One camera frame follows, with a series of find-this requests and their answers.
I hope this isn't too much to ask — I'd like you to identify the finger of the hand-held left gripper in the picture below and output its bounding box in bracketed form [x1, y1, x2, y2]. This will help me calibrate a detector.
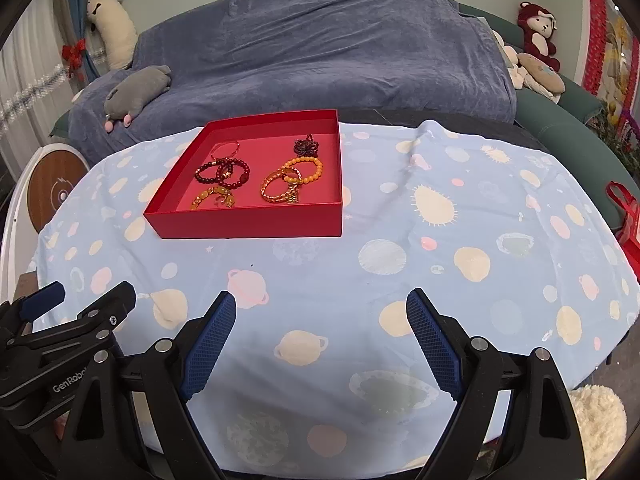
[0, 282, 67, 332]
[7, 281, 137, 359]

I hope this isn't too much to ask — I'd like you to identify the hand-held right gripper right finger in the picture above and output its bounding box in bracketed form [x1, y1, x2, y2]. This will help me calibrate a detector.
[405, 289, 587, 480]

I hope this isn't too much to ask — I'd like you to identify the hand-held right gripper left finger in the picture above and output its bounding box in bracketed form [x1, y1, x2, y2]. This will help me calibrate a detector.
[52, 290, 238, 480]

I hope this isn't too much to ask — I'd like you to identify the yellow bead bracelet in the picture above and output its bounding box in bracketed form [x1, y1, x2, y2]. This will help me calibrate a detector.
[191, 185, 236, 210]

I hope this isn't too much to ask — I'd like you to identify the gold chain bracelet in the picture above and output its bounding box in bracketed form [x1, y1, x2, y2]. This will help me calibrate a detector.
[259, 169, 304, 206]

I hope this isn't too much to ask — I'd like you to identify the dark blue bead bracelet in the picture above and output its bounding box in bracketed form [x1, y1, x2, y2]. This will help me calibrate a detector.
[217, 158, 250, 187]

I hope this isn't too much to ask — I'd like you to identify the red cardboard box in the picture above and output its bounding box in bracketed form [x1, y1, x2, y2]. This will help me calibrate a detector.
[143, 109, 345, 239]

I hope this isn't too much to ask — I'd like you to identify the orange bead bracelet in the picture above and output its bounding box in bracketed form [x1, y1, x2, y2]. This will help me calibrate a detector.
[279, 155, 325, 184]

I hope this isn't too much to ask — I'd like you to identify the light blue planet-print tablecloth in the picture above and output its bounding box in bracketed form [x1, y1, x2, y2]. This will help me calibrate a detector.
[32, 120, 640, 480]

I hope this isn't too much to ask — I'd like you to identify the white chair with wooden disc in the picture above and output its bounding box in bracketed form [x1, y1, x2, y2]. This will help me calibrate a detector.
[0, 142, 92, 292]

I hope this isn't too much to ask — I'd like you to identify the thin red bangle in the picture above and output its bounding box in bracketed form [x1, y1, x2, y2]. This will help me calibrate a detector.
[209, 140, 241, 161]

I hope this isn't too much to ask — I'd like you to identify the cream fluffy rug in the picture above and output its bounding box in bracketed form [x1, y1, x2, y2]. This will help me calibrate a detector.
[569, 384, 629, 480]

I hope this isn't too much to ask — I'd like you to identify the grey plush toy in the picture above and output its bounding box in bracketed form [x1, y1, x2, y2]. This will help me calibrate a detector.
[103, 64, 173, 131]

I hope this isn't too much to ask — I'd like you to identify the white curtain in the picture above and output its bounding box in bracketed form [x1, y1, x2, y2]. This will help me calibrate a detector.
[0, 0, 97, 172]

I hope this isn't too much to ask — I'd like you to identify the dark red bead cluster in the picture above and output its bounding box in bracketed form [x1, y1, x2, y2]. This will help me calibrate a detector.
[292, 133, 320, 157]

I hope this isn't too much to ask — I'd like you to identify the red gift bag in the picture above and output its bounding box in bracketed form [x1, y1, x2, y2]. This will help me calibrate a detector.
[605, 182, 640, 282]

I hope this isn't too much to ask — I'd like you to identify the red ribbon bow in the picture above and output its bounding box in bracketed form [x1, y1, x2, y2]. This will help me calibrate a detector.
[60, 42, 87, 81]

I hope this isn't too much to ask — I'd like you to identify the green sofa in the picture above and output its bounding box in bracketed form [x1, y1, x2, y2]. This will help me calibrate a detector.
[50, 2, 640, 222]

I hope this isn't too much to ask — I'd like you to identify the white long plush toy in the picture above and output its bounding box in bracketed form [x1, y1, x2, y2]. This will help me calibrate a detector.
[85, 0, 139, 71]

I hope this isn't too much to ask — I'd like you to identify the small white plush toy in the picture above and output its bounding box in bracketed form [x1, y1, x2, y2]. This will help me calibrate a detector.
[492, 29, 532, 92]

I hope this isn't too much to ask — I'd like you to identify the blue curtain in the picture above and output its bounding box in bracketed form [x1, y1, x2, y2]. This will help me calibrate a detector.
[62, 0, 102, 84]

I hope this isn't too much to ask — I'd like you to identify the round cream plush cushion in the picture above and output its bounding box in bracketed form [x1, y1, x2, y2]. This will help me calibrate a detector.
[517, 52, 567, 94]

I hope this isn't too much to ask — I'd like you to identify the blue-grey sofa blanket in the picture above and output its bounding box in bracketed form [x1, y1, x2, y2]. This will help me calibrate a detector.
[67, 0, 519, 167]

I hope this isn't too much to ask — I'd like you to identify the red plush toy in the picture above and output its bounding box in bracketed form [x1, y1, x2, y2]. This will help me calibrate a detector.
[516, 1, 562, 74]

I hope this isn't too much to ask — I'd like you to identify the red wall hanging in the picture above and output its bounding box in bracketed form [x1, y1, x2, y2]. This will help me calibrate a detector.
[582, 0, 640, 112]

